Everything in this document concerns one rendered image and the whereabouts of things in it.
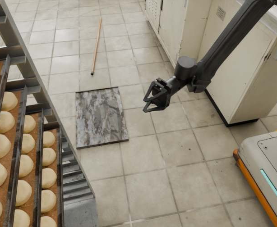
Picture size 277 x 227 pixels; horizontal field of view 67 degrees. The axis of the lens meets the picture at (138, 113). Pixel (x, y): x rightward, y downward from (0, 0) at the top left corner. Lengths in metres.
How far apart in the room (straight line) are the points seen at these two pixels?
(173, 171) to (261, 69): 0.86
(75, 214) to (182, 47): 1.51
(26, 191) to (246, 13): 0.69
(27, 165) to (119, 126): 1.25
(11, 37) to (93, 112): 1.39
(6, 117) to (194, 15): 1.59
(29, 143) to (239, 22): 0.64
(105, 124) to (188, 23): 1.05
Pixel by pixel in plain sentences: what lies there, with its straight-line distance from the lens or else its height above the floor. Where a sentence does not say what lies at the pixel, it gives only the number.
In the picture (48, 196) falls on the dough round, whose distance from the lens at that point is 0.60.
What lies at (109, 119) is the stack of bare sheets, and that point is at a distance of 1.78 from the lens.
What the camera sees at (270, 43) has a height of 0.78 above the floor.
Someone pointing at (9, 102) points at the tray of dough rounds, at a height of 1.06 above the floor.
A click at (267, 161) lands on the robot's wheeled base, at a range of 1.47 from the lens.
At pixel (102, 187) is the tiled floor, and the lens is 1.52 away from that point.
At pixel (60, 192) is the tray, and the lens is 0.62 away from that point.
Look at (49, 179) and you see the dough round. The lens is 0.62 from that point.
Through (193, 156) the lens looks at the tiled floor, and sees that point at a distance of 1.65.
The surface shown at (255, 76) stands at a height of 0.57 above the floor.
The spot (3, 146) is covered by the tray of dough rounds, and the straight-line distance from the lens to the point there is 0.48.
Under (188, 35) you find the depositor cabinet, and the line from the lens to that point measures 1.93.
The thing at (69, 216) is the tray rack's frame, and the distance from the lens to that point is 1.35.
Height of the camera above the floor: 1.41
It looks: 51 degrees down
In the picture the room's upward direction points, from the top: straight up
